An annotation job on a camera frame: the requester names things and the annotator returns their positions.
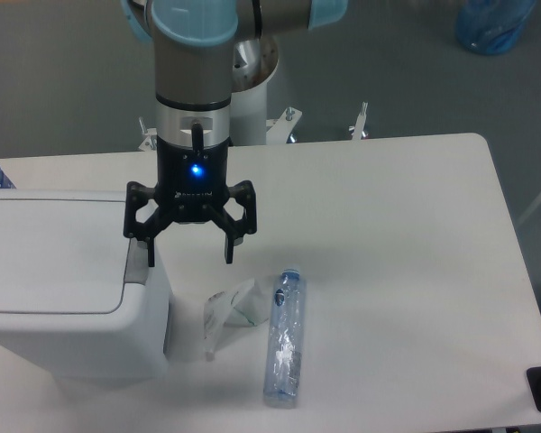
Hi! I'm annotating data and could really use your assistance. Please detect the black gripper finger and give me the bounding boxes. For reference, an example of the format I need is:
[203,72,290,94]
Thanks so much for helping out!
[209,180,257,264]
[124,181,176,267]

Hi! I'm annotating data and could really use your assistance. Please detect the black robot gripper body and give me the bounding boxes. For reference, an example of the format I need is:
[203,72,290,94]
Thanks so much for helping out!
[155,139,230,224]

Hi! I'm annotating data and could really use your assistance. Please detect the white trash can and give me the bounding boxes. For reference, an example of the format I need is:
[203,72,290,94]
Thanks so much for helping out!
[0,189,171,380]

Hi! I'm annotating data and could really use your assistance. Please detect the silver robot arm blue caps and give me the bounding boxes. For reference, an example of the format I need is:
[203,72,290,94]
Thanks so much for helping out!
[123,0,347,266]

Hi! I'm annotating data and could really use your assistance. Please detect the crumpled white plastic wrapper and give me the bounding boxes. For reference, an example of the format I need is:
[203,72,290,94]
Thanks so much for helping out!
[203,278,271,361]

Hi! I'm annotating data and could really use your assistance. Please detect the clear plastic water bottle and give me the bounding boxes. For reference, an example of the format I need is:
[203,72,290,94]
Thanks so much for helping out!
[263,266,307,409]

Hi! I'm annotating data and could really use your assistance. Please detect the blue water jug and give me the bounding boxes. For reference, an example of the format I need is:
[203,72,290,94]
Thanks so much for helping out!
[454,0,537,56]

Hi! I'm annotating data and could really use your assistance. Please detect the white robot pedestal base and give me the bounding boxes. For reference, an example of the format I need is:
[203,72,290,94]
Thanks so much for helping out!
[137,38,371,152]

